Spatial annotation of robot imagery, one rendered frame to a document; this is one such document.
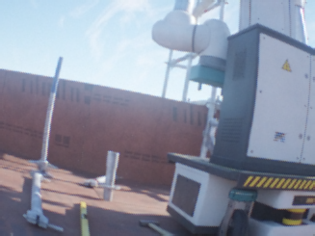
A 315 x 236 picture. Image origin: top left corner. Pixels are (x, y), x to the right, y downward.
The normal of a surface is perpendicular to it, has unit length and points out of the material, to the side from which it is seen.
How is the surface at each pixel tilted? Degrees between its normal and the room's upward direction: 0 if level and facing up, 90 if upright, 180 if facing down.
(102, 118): 90
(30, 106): 90
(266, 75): 90
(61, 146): 90
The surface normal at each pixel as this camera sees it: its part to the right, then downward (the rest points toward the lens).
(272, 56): 0.20, -0.01
